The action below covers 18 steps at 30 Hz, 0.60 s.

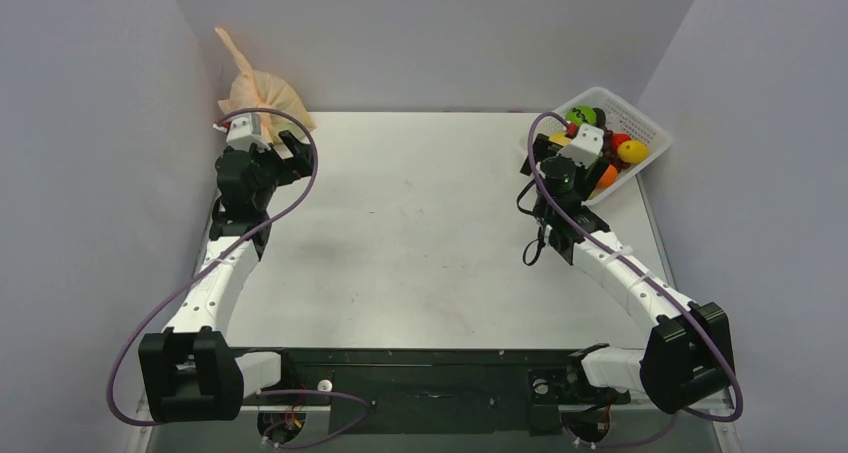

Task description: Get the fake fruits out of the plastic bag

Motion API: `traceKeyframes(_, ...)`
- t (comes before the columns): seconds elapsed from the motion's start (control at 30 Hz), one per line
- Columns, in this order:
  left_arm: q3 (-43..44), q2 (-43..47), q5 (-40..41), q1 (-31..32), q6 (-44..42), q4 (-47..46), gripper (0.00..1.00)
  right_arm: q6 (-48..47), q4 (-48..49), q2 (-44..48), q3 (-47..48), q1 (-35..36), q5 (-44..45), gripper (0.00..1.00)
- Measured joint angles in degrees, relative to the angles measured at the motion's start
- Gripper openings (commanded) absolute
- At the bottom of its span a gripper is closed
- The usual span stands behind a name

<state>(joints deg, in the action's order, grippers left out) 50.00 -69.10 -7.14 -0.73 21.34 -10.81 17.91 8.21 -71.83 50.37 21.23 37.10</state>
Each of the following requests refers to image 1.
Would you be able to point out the green ball with black line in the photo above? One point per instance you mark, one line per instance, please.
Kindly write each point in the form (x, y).
(581, 114)

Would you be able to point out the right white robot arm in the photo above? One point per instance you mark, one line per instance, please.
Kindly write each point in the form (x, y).
(688, 352)

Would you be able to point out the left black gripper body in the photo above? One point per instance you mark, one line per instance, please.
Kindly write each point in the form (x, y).
(272, 173)

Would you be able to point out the dark red grape bunch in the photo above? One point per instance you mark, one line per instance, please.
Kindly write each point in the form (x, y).
(607, 132)

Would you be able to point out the small red fruit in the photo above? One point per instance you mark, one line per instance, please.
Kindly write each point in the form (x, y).
(617, 139)

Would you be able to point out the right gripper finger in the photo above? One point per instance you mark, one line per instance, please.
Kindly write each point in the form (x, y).
(543, 148)
(599, 172)

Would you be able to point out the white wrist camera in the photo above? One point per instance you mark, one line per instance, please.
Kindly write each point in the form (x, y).
(242, 131)
(585, 148)

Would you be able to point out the orange translucent plastic bag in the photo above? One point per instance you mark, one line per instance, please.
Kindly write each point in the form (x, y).
(255, 88)

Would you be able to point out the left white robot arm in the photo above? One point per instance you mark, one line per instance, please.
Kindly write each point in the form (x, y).
(190, 373)

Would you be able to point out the yellow lemon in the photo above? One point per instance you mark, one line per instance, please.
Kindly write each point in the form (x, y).
(632, 152)

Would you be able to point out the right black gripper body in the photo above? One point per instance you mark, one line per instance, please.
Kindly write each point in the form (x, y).
(542, 149)

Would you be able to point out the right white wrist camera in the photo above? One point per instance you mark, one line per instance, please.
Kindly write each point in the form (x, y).
(585, 148)

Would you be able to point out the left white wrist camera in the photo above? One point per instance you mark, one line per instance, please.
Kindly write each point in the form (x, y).
(242, 131)

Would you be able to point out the yellow banana in basket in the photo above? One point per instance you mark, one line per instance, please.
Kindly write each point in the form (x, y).
(561, 139)

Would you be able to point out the white plastic basket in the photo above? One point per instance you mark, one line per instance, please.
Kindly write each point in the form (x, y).
(621, 117)

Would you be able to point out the orange fake orange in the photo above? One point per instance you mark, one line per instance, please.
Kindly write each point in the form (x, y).
(608, 178)

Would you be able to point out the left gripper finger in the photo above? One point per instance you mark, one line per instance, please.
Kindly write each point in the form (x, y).
(265, 146)
(302, 160)

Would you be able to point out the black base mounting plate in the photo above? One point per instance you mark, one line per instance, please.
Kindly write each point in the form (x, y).
(434, 391)

